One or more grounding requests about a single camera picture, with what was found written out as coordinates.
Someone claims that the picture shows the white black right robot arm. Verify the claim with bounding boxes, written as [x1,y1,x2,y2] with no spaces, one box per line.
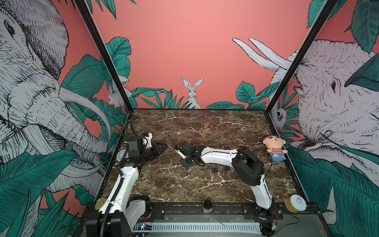
[175,142,279,220]

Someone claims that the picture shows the plush doll striped shirt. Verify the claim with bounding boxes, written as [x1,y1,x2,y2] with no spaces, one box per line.
[263,135,288,162]

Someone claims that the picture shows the small teal alarm clock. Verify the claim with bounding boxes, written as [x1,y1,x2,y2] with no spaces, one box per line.
[116,149,128,162]

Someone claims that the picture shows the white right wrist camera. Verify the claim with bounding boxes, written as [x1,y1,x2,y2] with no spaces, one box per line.
[175,149,186,159]

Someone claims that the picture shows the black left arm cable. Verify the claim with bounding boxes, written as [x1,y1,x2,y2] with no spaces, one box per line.
[124,119,138,143]

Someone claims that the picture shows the black left corner frame post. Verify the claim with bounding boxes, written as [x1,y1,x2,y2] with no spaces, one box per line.
[74,0,134,115]

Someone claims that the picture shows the black corner frame post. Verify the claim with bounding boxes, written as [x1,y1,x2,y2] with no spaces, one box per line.
[74,0,134,115]
[265,0,338,114]

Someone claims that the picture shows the white ventilated strip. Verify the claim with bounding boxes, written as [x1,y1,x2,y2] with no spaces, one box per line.
[133,222,261,234]

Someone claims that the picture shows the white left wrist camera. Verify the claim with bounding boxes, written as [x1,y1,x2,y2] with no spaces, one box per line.
[142,132,153,149]

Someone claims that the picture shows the black knob on rail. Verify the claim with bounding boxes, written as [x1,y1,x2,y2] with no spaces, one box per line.
[202,199,213,214]

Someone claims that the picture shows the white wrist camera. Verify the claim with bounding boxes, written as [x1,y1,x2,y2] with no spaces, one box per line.
[175,149,186,159]
[142,132,153,149]

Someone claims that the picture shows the black right corner frame post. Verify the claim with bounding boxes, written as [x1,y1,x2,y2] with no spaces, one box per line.
[265,0,338,114]

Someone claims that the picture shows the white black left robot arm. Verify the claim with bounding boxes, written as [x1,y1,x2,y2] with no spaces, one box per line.
[85,133,167,237]

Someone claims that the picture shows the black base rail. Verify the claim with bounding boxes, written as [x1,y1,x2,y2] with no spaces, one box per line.
[147,202,323,221]

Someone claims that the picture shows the green circuit board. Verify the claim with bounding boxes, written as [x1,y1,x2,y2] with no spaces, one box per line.
[134,222,153,232]

